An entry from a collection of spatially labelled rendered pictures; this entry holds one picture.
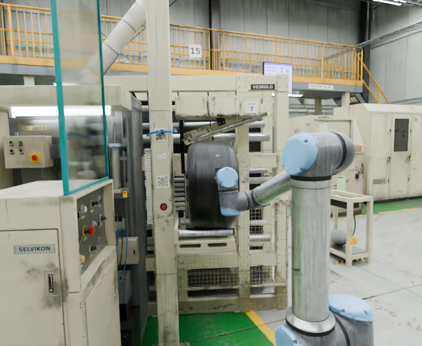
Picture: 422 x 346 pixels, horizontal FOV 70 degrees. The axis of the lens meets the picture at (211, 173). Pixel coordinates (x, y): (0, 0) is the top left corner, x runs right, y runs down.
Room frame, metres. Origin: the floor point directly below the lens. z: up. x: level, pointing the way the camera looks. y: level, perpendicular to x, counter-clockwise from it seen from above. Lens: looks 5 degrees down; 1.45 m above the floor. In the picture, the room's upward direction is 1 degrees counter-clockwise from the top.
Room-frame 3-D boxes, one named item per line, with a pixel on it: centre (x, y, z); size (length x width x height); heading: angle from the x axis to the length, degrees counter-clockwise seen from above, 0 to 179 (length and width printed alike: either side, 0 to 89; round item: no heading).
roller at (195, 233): (1.82, 0.04, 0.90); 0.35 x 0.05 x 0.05; 94
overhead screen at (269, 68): (5.58, -1.23, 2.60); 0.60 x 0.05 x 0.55; 110
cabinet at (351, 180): (6.01, -2.51, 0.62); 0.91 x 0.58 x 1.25; 110
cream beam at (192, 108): (2.27, -0.06, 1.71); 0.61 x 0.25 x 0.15; 94
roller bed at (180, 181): (2.33, 0.30, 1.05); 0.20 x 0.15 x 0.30; 94
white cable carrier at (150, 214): (1.89, 0.39, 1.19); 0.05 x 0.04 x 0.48; 4
